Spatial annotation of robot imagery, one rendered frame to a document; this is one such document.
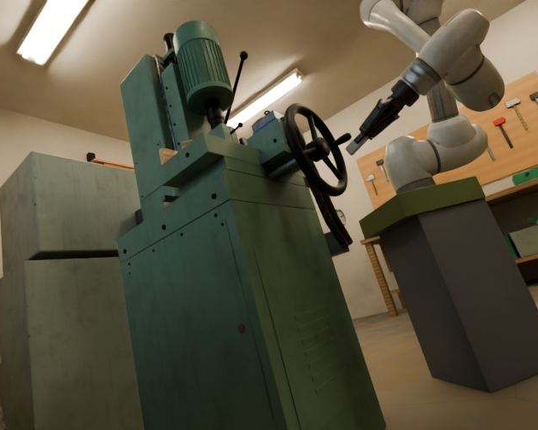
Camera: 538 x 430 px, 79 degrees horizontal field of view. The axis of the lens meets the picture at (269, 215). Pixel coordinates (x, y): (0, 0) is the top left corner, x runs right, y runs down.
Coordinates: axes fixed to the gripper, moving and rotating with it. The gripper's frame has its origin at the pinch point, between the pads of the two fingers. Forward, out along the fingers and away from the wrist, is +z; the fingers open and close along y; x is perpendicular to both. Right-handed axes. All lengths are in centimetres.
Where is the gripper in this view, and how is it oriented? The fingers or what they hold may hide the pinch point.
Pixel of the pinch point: (356, 143)
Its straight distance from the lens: 103.8
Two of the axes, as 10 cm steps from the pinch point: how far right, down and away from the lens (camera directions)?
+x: 5.0, 7.5, -4.4
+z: -6.1, 6.6, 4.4
